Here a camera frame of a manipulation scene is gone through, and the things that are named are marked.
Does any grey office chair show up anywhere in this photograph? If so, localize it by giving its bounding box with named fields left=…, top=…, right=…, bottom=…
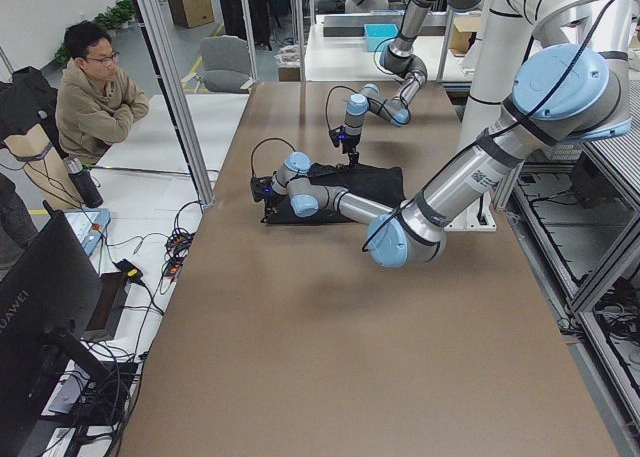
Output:
left=200, top=35, right=254, bottom=94

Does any power strip with red switches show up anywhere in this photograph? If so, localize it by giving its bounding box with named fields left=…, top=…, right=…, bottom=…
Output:
left=162, top=227, right=196, bottom=280

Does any aluminium frame post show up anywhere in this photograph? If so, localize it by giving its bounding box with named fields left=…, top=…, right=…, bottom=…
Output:
left=132, top=0, right=214, bottom=210

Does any man in beige hoodie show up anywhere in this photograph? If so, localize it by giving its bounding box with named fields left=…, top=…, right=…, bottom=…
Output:
left=55, top=21, right=149, bottom=166

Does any teach pendant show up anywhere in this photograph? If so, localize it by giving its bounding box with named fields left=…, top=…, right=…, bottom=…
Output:
left=64, top=208, right=111, bottom=256

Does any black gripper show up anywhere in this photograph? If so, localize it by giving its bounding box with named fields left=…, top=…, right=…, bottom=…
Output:
left=250, top=176, right=280, bottom=222
left=340, top=133, right=360, bottom=168

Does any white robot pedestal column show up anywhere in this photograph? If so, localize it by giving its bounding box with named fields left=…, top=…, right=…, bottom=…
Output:
left=422, top=0, right=551, bottom=231

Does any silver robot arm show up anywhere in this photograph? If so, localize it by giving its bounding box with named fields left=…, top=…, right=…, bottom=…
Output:
left=251, top=0, right=639, bottom=268
left=329, top=0, right=481, bottom=166

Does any black graphic t-shirt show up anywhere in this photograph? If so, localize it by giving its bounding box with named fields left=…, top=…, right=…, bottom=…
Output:
left=261, top=163, right=405, bottom=225

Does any black huawei monitor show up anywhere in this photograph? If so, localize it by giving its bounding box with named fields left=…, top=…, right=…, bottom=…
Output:
left=1, top=211, right=109, bottom=456

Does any black water bottle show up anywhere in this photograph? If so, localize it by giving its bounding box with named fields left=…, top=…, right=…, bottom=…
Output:
left=63, top=156, right=103, bottom=208

